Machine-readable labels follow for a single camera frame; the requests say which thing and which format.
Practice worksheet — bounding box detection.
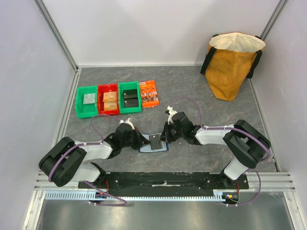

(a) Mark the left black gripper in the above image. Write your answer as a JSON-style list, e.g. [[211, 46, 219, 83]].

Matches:
[[121, 126, 151, 150]]

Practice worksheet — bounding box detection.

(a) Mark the blue card holder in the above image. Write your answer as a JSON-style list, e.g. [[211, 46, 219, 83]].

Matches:
[[139, 134, 169, 153]]

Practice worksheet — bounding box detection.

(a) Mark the black credit card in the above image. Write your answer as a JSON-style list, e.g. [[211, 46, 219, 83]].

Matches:
[[149, 134, 163, 151]]

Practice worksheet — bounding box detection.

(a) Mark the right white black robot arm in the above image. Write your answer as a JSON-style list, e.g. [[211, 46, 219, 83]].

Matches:
[[160, 107, 271, 189]]

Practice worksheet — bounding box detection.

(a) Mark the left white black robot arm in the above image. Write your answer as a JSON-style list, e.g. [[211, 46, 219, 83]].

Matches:
[[38, 123, 151, 188]]

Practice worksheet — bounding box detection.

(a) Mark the lower gold card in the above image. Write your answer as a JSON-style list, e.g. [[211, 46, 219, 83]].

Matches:
[[104, 102, 118, 111]]

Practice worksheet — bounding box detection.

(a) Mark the upper black card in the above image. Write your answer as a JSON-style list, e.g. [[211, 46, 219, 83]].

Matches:
[[123, 89, 138, 99]]

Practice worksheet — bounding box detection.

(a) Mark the silver card in bin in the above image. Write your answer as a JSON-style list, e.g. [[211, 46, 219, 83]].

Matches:
[[83, 93, 96, 104]]

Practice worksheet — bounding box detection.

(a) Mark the orange blister pack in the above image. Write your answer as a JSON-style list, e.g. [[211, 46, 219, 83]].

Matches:
[[139, 80, 159, 108]]

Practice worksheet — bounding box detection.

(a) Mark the right green bin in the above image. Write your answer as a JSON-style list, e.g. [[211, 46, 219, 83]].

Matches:
[[118, 81, 142, 114]]

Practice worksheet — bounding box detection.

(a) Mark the green bin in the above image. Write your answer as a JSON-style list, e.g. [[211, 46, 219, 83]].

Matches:
[[118, 81, 142, 114], [75, 86, 98, 119]]

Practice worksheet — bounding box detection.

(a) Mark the red bin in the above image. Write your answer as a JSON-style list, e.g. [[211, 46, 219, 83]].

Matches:
[[97, 83, 120, 115]]

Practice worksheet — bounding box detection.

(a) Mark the left green bin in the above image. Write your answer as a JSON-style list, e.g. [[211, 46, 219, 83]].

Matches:
[[75, 86, 98, 119]]

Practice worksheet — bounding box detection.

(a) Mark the yellow tote bag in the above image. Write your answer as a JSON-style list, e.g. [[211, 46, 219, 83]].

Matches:
[[200, 32, 266, 102]]

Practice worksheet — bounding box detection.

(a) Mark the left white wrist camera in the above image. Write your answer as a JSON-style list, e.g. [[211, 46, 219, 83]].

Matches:
[[119, 117, 135, 130]]

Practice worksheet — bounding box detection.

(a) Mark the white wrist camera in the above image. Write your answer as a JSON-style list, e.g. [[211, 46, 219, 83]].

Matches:
[[119, 117, 135, 130], [165, 106, 177, 124]]

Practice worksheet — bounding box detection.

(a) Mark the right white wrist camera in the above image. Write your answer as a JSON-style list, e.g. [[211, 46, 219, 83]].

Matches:
[[165, 106, 177, 124]]

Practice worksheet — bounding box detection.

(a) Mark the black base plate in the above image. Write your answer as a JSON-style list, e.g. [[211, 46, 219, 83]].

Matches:
[[92, 172, 249, 190]]

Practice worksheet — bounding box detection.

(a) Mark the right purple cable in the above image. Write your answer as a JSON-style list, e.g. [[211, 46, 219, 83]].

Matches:
[[170, 97, 273, 208]]

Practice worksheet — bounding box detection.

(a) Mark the purple cable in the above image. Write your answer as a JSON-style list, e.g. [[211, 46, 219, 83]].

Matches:
[[48, 114, 128, 207], [170, 97, 273, 208]]

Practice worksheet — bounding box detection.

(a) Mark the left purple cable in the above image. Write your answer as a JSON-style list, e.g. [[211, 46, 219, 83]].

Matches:
[[48, 114, 128, 207]]

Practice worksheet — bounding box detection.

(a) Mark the aluminium frame rail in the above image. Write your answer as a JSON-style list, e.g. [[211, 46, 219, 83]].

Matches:
[[35, 172, 295, 202]]

